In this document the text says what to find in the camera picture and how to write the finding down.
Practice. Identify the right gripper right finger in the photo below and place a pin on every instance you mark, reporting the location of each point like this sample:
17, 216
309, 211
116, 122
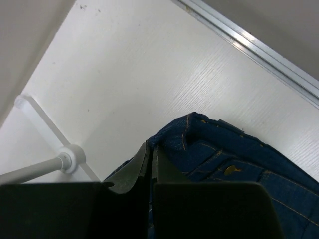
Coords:
186, 210

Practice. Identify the white rack base right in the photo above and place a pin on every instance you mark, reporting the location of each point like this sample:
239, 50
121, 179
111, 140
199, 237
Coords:
72, 156

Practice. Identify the dark blue denim trousers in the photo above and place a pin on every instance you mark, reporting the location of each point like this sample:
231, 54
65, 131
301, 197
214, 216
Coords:
212, 151

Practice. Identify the grey rack pole right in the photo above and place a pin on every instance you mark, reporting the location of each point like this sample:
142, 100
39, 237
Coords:
34, 171

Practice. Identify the aluminium rail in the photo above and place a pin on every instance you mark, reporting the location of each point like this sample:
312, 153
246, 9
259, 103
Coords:
290, 74

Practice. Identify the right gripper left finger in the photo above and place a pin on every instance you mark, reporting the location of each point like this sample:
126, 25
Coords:
116, 208

